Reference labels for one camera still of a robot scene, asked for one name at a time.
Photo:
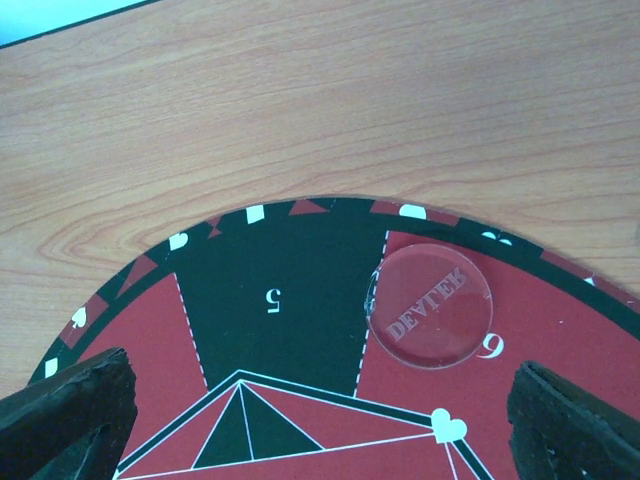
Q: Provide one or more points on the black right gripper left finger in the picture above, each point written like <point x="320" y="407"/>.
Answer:
<point x="72" y="425"/>

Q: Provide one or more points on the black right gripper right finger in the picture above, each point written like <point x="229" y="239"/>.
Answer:
<point x="561" y="431"/>

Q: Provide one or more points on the clear dealer button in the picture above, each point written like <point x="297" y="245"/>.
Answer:
<point x="428" y="306"/>

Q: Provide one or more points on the round red black poker mat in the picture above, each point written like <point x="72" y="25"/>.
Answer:
<point x="254" y="360"/>

